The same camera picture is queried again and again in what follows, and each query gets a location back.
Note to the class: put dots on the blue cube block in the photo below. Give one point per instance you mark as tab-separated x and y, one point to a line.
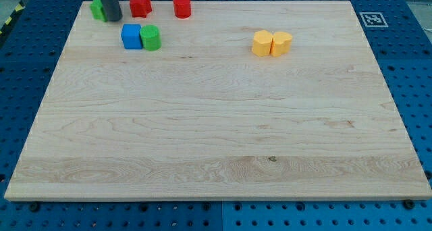
130	36

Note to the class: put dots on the wooden board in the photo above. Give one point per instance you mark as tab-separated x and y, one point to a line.
203	118

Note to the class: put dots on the yellow hexagon block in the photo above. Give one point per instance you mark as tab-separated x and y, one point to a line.
261	44

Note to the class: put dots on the yellow heart block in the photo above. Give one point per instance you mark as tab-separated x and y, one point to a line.
281	43

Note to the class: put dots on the green cylinder block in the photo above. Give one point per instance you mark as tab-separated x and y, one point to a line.
150	37

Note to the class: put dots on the red cylinder block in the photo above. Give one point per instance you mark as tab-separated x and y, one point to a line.
182	8

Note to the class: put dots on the red star block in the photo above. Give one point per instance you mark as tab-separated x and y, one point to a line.
140	8

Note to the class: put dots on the green star block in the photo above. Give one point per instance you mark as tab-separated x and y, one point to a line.
97	10

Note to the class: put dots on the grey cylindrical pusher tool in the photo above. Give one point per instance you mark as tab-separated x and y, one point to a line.
112	10

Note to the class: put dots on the white fiducial marker tag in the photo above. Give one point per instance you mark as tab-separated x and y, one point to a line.
373	19

